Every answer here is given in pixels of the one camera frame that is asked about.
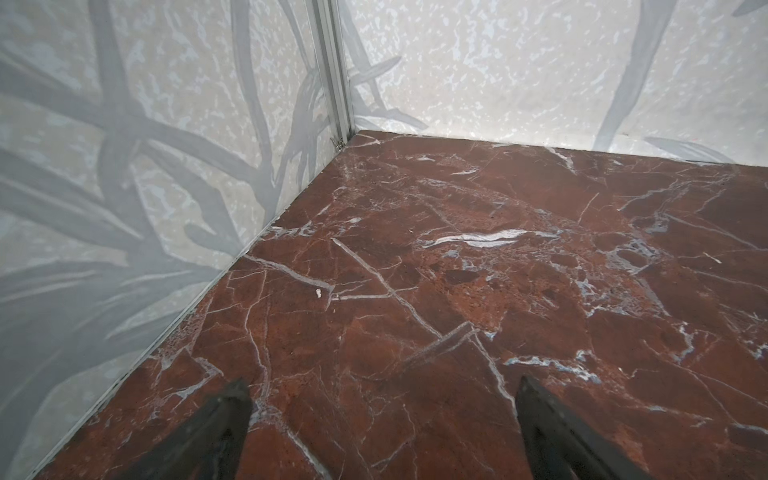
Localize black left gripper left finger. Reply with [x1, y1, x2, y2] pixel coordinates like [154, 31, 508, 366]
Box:
[122, 379, 253, 479]

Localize aluminium corner frame post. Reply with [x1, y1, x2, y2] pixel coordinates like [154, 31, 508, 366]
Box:
[307, 0, 356, 151]

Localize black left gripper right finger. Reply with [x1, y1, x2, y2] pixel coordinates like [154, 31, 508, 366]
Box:
[515, 375, 650, 480]

